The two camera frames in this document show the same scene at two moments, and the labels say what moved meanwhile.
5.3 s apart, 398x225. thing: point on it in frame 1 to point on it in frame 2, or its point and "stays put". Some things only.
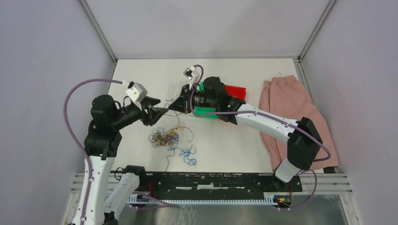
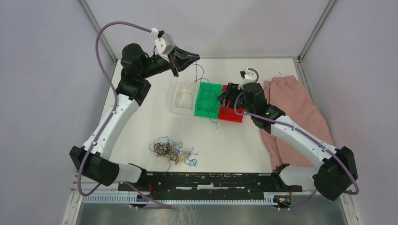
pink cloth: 285,96 stays put
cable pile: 160,136 to 163,147
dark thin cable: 174,137 to 198,79
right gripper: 187,87 to 232,89
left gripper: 156,113 to 183,63
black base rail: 153,186 stays put
